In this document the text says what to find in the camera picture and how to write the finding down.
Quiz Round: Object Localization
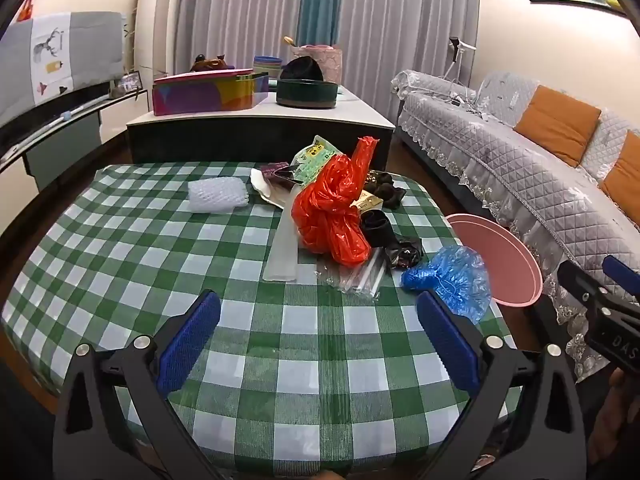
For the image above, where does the grey television dust cover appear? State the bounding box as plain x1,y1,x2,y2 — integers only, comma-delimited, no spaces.
0,10,126,128

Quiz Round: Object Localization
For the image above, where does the black plastic roll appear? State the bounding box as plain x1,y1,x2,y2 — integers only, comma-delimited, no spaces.
360,208,398,248

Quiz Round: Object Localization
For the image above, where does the gold packet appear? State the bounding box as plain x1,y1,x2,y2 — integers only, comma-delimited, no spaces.
352,191,385,213

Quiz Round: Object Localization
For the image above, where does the white paper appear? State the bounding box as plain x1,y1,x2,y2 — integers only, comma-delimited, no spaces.
250,167,296,208

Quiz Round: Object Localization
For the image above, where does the teal curtain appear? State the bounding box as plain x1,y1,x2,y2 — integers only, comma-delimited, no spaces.
297,0,346,48

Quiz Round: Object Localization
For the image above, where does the stack of plastic bowls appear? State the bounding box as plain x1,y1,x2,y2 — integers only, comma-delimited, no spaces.
252,56,286,81

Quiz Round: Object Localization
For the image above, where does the green round tin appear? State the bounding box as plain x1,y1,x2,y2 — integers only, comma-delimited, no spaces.
276,78,338,109

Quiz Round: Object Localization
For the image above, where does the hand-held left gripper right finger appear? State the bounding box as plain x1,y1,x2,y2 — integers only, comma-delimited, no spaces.
415,289,588,480

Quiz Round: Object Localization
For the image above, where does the white top coffee table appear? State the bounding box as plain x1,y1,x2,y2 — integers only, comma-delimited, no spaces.
125,85,397,173

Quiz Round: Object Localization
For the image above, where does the person's right hand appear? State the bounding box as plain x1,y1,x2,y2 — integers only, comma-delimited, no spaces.
589,367,640,466

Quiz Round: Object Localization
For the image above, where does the black shiny wrapper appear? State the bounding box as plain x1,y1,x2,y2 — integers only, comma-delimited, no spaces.
387,235,426,272

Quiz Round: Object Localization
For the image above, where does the black hat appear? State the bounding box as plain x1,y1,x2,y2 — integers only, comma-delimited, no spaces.
279,55,325,82

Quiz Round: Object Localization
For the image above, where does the red plastic bag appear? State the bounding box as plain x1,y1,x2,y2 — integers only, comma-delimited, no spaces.
290,135,382,267

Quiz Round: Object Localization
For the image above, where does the purple packet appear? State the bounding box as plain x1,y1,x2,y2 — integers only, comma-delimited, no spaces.
260,161,293,181

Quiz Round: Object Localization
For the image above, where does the grey curtain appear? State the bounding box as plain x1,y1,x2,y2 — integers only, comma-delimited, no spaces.
335,0,483,116
170,0,306,76

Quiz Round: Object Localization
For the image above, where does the television cabinet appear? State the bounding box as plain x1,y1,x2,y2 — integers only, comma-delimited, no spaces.
0,87,151,191

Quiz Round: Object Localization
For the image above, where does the pink plastic bin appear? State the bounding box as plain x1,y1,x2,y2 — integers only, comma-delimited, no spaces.
444,212,543,308

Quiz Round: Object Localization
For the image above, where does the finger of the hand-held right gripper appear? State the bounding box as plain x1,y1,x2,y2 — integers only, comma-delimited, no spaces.
602,256,640,291
557,261,608,311

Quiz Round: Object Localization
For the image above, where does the translucent white plastic strip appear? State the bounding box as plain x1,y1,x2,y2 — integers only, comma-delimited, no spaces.
262,187,301,283

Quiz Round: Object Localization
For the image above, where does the green yellow snack packet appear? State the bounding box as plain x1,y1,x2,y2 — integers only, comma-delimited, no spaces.
290,135,346,186

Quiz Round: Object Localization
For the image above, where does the orange cushion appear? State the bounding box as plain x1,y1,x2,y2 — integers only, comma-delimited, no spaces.
599,130,640,211
514,85,602,167

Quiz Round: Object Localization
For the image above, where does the grey quilted sofa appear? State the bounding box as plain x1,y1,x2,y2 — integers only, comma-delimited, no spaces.
390,67,640,386

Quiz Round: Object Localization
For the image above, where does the brown teapot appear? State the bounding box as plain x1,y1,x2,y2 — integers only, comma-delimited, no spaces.
189,53,235,73

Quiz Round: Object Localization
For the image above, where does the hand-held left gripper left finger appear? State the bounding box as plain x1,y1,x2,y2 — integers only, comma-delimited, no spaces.
52,289,223,480

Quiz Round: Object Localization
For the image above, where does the pink lace basket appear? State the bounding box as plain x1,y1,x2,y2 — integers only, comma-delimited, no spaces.
292,44,343,86

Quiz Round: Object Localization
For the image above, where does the white cable bundle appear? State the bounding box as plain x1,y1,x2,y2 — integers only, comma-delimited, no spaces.
440,80,493,121

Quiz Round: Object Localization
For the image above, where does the colourful tin box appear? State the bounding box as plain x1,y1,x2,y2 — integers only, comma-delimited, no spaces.
151,67,269,117

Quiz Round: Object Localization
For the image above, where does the clear plastic wrapper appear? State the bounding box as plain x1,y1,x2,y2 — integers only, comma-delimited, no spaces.
315,250,396,298

